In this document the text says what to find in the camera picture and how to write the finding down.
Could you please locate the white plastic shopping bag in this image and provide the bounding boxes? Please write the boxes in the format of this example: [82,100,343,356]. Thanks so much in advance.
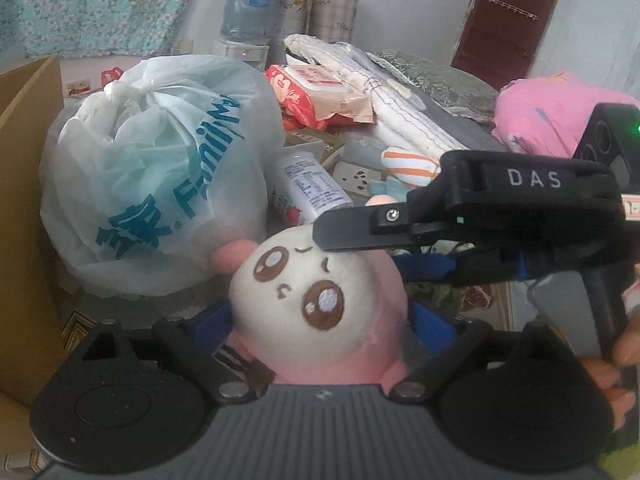
[39,54,287,297]

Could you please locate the white hook rack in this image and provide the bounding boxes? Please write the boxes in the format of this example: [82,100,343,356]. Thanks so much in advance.
[487,0,539,21]

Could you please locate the white power strip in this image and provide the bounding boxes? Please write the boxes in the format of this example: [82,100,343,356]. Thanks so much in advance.
[332,159,387,196]

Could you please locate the brown cardboard box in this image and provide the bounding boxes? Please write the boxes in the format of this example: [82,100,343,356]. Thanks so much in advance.
[0,55,73,406]

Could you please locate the red white wet wipes pack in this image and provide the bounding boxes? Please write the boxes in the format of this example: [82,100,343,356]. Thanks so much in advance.
[265,64,376,132]

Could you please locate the floral wallpaper roll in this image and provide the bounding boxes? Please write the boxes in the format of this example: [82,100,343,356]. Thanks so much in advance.
[272,0,316,44]

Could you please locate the orange striped towel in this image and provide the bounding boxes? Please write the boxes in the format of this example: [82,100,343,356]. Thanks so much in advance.
[381,146,442,191]

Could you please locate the white water dispenser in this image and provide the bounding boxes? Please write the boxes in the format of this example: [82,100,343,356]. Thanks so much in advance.
[212,39,271,72]

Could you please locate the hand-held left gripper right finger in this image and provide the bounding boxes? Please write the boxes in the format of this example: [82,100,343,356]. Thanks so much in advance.
[390,302,576,403]

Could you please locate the dark red door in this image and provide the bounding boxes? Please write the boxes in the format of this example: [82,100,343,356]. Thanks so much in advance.
[452,0,566,91]

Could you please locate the grey blanket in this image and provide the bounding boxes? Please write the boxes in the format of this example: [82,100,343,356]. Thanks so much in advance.
[365,52,511,161]

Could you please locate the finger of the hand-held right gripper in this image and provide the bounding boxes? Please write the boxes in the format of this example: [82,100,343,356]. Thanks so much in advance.
[312,203,416,254]
[392,243,529,289]

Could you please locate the person's right hand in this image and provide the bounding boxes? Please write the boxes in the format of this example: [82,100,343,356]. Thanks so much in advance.
[585,280,640,431]

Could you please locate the white plastic bottle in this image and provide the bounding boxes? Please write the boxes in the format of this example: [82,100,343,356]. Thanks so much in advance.
[275,152,354,224]

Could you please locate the blue water jug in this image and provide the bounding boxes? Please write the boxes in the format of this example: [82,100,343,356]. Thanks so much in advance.
[221,0,281,47]

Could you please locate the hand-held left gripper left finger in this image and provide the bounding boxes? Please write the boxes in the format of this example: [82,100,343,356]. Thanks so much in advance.
[80,302,273,403]

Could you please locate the pink plush toy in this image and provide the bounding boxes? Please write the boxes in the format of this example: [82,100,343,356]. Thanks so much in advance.
[210,225,416,387]

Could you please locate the green patterned pillow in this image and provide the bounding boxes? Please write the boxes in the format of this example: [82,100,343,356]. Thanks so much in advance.
[372,50,500,122]

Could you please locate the teal floral cloth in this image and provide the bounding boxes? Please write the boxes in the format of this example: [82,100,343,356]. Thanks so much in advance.
[0,0,221,59]

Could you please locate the green gold carton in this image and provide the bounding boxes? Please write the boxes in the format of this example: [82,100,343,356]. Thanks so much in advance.
[284,129,347,168]

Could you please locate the pink quilt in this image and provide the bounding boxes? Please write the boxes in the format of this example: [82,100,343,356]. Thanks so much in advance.
[492,72,640,159]

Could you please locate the checked wallpaper roll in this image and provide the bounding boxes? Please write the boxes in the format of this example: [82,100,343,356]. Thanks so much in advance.
[310,0,360,47]

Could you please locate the white stitched quilt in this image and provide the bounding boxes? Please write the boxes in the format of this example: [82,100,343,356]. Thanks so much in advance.
[284,34,471,162]

